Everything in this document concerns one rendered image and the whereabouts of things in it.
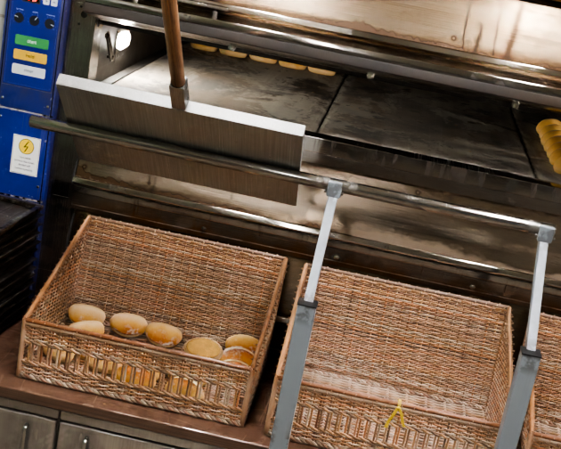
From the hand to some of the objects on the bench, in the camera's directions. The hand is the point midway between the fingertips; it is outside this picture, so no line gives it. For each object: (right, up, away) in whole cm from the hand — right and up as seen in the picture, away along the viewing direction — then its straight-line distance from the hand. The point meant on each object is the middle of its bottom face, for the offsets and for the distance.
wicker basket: (+45, -114, +128) cm, 177 cm away
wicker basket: (-13, -102, +133) cm, 168 cm away
